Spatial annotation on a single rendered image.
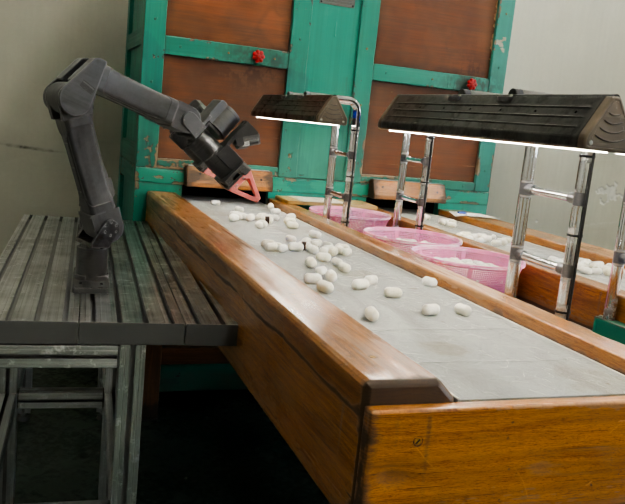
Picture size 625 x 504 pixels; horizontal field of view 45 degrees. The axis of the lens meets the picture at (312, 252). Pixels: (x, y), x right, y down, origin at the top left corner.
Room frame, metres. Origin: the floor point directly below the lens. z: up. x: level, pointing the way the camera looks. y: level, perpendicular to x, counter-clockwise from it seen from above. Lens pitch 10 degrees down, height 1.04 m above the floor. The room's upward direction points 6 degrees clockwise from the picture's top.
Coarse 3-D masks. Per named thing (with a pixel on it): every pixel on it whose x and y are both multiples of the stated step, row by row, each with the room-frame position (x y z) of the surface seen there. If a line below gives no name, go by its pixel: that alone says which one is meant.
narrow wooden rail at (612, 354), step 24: (312, 216) 2.23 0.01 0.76; (360, 240) 1.87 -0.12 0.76; (408, 264) 1.62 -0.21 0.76; (432, 264) 1.60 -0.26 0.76; (456, 288) 1.42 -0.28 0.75; (480, 288) 1.39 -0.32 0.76; (504, 312) 1.27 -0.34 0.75; (528, 312) 1.23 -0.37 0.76; (552, 336) 1.15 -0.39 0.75; (576, 336) 1.10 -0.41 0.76; (600, 336) 1.11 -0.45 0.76; (600, 360) 1.05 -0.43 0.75; (624, 360) 1.00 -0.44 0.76
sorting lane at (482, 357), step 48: (336, 240) 1.97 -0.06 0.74; (336, 288) 1.38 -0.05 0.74; (384, 288) 1.42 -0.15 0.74; (432, 288) 1.47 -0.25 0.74; (384, 336) 1.08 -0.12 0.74; (432, 336) 1.10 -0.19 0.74; (480, 336) 1.13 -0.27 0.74; (528, 336) 1.16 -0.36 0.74; (480, 384) 0.90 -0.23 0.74; (528, 384) 0.92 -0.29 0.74; (576, 384) 0.94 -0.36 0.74; (624, 384) 0.96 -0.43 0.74
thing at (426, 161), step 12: (408, 144) 2.36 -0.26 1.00; (432, 144) 2.22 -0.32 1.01; (408, 156) 2.34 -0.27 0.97; (420, 192) 2.22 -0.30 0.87; (396, 204) 2.36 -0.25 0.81; (420, 204) 2.22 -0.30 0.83; (396, 216) 2.36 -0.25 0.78; (420, 216) 2.22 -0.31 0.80; (420, 228) 2.22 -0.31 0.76; (420, 240) 2.22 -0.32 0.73
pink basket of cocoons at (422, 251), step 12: (420, 252) 1.82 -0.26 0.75; (432, 252) 1.85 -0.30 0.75; (456, 252) 1.87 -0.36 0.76; (480, 252) 1.86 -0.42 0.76; (492, 252) 1.85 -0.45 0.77; (444, 264) 1.64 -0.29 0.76; (456, 264) 1.62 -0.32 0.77; (468, 264) 1.62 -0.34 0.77; (504, 264) 1.81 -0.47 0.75; (468, 276) 1.63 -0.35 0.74; (492, 276) 1.63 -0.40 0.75; (504, 276) 1.64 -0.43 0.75; (492, 288) 1.64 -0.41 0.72; (504, 288) 1.66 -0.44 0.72
